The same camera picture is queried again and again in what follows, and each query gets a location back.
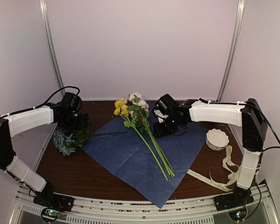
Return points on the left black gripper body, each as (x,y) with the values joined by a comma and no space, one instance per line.
(73,123)

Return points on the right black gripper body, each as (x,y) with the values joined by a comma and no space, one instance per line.
(171,127)

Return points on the blue wrapping paper sheet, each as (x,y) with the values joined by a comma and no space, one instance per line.
(122,167)

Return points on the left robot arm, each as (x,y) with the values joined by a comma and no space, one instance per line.
(65,114)

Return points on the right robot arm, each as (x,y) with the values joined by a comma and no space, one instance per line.
(245,116)

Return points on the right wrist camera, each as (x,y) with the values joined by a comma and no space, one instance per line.
(158,114)

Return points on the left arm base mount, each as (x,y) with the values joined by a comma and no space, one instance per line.
(59,202)

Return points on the right aluminium frame post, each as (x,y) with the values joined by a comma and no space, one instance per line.
(234,42)

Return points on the aluminium frame post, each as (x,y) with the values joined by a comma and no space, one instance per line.
(52,52)
(234,42)

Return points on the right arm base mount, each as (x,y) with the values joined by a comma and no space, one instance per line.
(230,201)

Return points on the front aluminium rail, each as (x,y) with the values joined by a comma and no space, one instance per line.
(200,210)

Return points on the left aluminium frame post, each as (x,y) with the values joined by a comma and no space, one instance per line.
(52,52)

